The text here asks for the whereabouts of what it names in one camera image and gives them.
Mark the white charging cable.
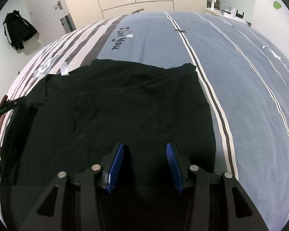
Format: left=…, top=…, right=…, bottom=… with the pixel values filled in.
left=221, top=3, right=270, bottom=50

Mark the white nightstand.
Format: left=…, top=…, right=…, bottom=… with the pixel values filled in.
left=206, top=7, right=252, bottom=27

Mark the black jacket hanging on wall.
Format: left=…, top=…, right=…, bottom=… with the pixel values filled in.
left=3, top=10, right=38, bottom=50

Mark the black t-shirt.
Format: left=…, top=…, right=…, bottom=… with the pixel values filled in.
left=0, top=59, right=216, bottom=230

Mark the small white desk fan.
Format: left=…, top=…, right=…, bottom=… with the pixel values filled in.
left=207, top=0, right=217, bottom=10

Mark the white headboard with apple stickers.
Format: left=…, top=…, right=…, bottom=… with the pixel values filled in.
left=252, top=0, right=289, bottom=59

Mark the silver suitcase on floor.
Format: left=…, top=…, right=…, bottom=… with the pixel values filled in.
left=60, top=13, right=76, bottom=33

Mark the striped bed sheet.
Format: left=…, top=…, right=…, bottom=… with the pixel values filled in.
left=0, top=12, right=289, bottom=230

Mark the white room door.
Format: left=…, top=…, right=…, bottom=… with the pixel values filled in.
left=26, top=0, right=69, bottom=44

